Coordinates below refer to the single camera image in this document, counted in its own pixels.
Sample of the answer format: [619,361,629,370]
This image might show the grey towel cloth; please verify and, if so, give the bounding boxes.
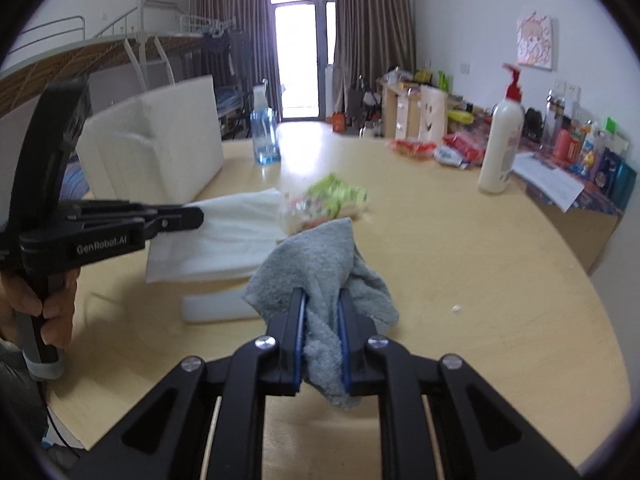
[243,219,399,410]

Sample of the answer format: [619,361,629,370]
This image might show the white tissue cloth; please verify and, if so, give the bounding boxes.
[145,188,288,283]

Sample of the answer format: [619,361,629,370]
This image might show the green floral tissue pack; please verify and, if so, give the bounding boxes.
[279,174,369,235]

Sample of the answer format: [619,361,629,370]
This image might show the person's left hand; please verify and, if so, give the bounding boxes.
[0,269,80,349]

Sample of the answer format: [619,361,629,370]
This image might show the white styrofoam box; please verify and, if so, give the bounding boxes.
[76,76,224,204]

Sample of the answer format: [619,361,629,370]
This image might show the metal bunk bed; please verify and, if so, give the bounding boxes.
[1,15,234,115]

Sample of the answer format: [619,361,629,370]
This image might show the white red snack packet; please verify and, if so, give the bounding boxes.
[433,145,470,169]

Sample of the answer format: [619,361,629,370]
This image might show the orange bag on floor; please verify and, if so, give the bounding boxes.
[331,113,346,134]

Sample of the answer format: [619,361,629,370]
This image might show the large red snack bag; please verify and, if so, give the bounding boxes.
[444,130,487,167]

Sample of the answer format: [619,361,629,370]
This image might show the left brown curtain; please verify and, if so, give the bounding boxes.
[190,0,282,113]

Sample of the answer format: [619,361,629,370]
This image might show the brown curtain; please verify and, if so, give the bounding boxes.
[332,0,416,112]
[190,0,282,113]

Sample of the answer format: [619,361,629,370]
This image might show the light wooden desk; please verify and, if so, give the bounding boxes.
[378,80,422,142]

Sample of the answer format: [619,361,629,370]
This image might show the yellow bottle on desk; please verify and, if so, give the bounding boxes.
[447,110,475,125]

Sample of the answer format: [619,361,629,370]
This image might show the smiley face wooden chair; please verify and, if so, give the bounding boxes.
[419,86,448,145]

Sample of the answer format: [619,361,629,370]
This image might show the white lotion pump bottle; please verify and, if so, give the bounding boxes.
[478,64,525,194]

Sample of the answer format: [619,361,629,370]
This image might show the white paper sheet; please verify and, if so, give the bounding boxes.
[512,153,585,212]

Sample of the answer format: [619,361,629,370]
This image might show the glass balcony door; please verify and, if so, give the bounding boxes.
[270,0,336,122]

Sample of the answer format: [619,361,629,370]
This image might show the black headphones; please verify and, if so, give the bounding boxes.
[523,107,544,143]

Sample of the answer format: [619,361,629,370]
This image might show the right brown curtain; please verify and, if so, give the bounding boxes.
[332,0,416,112]

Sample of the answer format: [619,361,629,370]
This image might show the pink cartoon wall picture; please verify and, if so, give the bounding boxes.
[516,11,554,70]

